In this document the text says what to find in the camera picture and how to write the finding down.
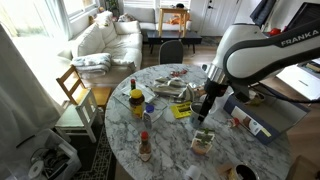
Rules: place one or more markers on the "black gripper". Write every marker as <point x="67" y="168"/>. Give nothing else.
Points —
<point x="216" y="89"/>

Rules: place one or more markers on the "clear plastic cup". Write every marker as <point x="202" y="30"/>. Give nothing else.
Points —
<point x="213" y="106"/>

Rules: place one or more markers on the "silver metal cup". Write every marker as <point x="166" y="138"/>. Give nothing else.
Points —
<point x="194" y="116"/>

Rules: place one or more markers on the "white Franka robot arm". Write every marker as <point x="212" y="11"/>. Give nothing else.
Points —
<point x="253" y="53"/>

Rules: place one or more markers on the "brown crinkled snack bag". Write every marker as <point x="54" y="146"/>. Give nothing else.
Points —
<point x="199" y="90"/>

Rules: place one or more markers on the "yellow printed card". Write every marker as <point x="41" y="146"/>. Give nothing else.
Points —
<point x="181" y="110"/>

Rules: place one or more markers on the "tiny bottle with red cap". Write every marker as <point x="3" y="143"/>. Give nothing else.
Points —
<point x="234" y="122"/>

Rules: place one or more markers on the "small potted plant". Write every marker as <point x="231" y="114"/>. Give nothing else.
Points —
<point x="202" y="141"/>

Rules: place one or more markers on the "red candy wrapper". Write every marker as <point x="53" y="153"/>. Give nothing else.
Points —
<point x="183" y="71"/>
<point x="174" y="73"/>

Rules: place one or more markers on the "bowl with mixed items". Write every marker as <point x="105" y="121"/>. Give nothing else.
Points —
<point x="258" y="99"/>

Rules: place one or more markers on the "small bottle with blue cap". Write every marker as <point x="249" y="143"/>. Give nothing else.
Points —
<point x="148" y="116"/>

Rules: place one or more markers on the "dark grey shell chair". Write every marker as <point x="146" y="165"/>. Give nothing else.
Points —
<point x="171" y="52"/>

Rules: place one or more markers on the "white paper roll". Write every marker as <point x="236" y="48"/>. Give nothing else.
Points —
<point x="192" y="173"/>

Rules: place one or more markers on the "brown jar with yellow lid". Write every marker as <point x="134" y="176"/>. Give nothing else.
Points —
<point x="137" y="105"/>

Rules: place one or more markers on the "hot sauce bottle red cap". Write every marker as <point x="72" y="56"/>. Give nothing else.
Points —
<point x="145" y="150"/>

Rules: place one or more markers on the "green bottle with red cap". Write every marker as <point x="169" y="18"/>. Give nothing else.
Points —
<point x="133" y="84"/>

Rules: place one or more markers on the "black coffee table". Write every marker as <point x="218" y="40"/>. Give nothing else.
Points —
<point x="173" y="36"/>

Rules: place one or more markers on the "clear glass tray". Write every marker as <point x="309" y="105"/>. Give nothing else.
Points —
<point x="121" y="100"/>

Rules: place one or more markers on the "white entrance door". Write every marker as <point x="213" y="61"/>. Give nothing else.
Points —
<point x="216" y="16"/>

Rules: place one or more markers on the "white flat panel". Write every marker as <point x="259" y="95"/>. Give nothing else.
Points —
<point x="296" y="83"/>

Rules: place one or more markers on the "orange plush toy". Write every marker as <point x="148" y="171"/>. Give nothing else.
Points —
<point x="176" y="20"/>

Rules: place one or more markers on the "red object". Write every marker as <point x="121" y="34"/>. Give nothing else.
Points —
<point x="275" y="32"/>

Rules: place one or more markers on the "tall wooden side table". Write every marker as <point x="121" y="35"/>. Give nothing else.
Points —
<point x="173" y="10"/>

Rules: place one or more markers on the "black hat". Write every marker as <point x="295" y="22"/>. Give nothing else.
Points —
<point x="180" y="5"/>

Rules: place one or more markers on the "dark hanging jacket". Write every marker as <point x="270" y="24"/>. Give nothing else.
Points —
<point x="261" y="11"/>

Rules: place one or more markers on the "wooden slat chair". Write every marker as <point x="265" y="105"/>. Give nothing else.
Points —
<point x="96" y="95"/>

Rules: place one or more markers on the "light grey sofa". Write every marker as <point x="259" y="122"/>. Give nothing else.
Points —
<point x="143" y="15"/>

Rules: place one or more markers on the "cream white sofa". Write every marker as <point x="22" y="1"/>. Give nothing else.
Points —
<point x="113" y="43"/>

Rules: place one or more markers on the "light wooden board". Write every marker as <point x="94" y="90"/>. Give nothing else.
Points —
<point x="305" y="170"/>

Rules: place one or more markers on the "dark patterned rug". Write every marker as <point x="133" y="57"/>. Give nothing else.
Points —
<point x="100" y="160"/>

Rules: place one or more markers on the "patterned throw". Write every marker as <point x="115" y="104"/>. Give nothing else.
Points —
<point x="126" y="17"/>

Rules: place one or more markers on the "folded grey white blanket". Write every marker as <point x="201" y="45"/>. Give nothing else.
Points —
<point x="91" y="63"/>

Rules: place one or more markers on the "black monitor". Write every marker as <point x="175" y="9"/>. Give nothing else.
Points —
<point x="305" y="13"/>

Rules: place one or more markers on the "small white wooden chair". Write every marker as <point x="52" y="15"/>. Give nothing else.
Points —
<point x="71" y="118"/>

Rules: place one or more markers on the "floral patterned cushion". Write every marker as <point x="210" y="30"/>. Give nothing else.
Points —
<point x="104" y="18"/>

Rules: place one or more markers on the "potted green plant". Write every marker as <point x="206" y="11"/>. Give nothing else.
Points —
<point x="113" y="6"/>

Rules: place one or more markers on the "yellow plush toy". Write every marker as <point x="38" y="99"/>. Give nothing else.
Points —
<point x="101" y="9"/>

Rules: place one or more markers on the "clear plastic storage bin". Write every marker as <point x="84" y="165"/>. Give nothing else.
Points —
<point x="63" y="156"/>

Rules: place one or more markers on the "white sheer curtain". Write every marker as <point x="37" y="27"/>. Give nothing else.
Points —
<point x="20" y="100"/>

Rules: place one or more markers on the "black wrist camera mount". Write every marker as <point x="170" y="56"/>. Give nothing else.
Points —
<point x="241" y="93"/>

